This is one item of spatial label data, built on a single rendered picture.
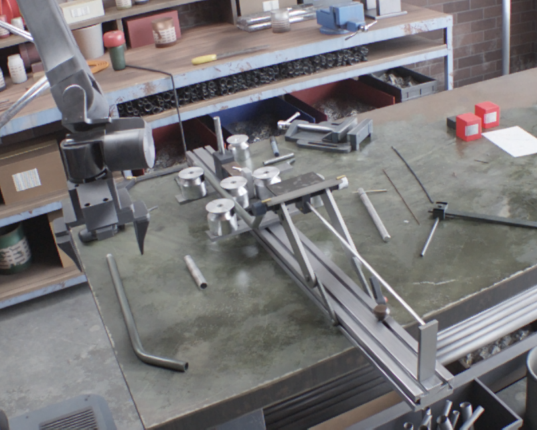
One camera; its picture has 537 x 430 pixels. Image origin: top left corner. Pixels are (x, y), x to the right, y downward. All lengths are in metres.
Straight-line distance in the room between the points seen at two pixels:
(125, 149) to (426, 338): 0.46
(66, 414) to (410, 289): 1.12
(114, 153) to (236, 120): 2.31
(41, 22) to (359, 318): 0.64
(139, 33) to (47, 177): 0.87
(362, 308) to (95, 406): 1.07
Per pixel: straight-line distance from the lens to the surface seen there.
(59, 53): 0.97
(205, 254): 1.17
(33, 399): 2.36
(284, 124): 1.61
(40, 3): 1.02
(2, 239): 2.77
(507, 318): 2.02
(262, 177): 1.20
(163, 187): 1.44
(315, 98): 3.33
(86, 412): 1.84
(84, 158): 0.90
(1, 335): 2.73
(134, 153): 0.88
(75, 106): 0.91
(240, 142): 1.49
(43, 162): 2.56
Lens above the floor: 1.49
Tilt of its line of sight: 28 degrees down
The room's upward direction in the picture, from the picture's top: 8 degrees counter-clockwise
